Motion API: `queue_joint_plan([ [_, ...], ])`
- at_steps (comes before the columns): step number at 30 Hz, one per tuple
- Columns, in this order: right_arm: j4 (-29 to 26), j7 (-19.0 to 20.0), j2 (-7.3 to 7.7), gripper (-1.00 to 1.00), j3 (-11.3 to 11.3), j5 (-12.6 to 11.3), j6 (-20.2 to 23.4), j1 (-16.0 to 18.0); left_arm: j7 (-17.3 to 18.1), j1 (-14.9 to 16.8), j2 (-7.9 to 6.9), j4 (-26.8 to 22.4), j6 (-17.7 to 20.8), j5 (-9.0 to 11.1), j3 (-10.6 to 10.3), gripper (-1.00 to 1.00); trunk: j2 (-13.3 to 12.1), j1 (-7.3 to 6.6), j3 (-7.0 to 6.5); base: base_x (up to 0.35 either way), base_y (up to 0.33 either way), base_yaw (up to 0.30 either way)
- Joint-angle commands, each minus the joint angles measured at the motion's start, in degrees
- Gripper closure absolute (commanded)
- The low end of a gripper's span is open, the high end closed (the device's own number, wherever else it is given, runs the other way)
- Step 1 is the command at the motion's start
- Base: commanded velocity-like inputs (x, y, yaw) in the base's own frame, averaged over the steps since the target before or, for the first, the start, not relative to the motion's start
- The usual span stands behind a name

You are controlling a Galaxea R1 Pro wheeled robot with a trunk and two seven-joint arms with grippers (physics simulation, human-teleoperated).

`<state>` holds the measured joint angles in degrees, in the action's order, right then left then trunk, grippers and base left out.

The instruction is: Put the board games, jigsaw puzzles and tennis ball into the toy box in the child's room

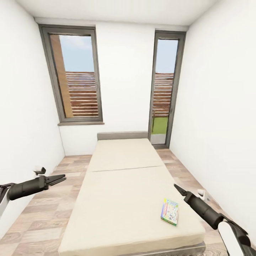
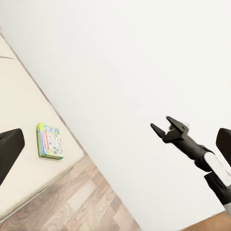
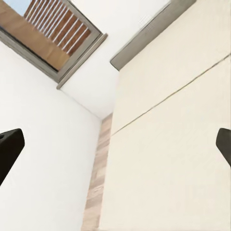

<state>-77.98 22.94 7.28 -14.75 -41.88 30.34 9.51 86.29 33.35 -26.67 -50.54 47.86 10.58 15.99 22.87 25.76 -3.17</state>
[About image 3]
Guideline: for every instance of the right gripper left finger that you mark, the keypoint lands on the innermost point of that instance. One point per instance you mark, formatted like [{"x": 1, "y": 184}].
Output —
[{"x": 11, "y": 145}]

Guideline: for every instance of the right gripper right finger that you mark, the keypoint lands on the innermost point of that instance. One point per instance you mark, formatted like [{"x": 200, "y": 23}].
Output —
[{"x": 223, "y": 142}]

